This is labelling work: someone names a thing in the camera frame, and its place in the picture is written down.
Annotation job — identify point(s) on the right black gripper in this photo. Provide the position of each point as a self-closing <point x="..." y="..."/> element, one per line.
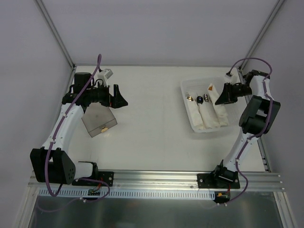
<point x="232" y="92"/>

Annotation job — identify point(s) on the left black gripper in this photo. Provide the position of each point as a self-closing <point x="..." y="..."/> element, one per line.
<point x="113" y="96"/>

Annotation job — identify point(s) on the white paper napkin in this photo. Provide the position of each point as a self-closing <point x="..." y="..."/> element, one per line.
<point x="219" y="109"/>

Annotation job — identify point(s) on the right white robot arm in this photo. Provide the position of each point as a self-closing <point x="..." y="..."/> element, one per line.
<point x="256" y="120"/>

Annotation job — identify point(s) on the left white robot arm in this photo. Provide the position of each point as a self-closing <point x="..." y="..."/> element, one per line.
<point x="51" y="162"/>

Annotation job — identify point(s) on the rolled napkin bundle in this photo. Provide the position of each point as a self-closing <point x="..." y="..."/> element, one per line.
<point x="194" y="113"/>
<point x="207" y="113"/>

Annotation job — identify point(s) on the smoky transparent plastic box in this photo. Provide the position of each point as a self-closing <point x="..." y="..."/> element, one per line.
<point x="96" y="117"/>

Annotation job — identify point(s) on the white plastic basket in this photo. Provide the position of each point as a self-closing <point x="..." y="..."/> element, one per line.
<point x="199" y="87"/>

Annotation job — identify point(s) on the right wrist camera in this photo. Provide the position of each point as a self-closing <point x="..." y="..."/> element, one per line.
<point x="231" y="78"/>

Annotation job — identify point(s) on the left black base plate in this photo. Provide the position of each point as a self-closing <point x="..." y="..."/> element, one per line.
<point x="107" y="178"/>

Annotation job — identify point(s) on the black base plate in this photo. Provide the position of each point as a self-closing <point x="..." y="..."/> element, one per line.
<point x="210" y="181"/>
<point x="107" y="178"/>

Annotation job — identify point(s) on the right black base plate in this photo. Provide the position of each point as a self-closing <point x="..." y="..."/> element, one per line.
<point x="210" y="181"/>

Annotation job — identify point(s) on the aluminium mounting rail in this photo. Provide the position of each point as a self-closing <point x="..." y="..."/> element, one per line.
<point x="187" y="180"/>

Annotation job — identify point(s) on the left aluminium frame post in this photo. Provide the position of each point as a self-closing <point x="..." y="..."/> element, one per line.
<point x="49" y="22"/>

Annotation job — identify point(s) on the aluminium frame post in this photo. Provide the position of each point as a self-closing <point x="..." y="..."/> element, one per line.
<point x="266" y="25"/>
<point x="49" y="22"/>

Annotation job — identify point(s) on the right aluminium frame post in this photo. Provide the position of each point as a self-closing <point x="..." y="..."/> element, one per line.
<point x="266" y="25"/>

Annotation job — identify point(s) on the white slotted cable duct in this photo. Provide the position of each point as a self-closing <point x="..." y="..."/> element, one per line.
<point x="140" y="194"/>

